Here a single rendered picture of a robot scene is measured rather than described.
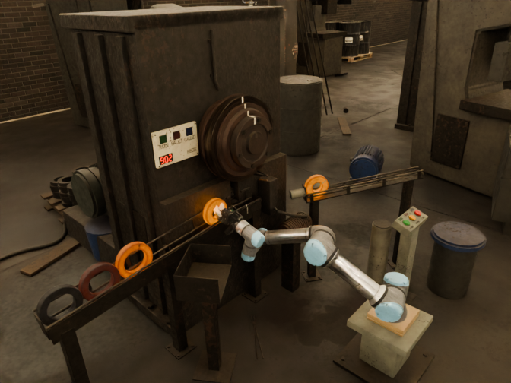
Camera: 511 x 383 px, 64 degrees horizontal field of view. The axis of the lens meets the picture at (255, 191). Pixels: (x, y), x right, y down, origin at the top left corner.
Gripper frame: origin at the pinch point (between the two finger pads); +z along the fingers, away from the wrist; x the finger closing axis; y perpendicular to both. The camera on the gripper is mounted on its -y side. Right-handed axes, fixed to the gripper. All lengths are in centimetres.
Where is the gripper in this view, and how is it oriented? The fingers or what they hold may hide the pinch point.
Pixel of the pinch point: (214, 208)
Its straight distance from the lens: 228.7
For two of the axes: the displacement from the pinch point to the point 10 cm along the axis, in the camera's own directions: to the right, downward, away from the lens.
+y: 1.5, -7.9, -5.9
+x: -6.9, 3.5, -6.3
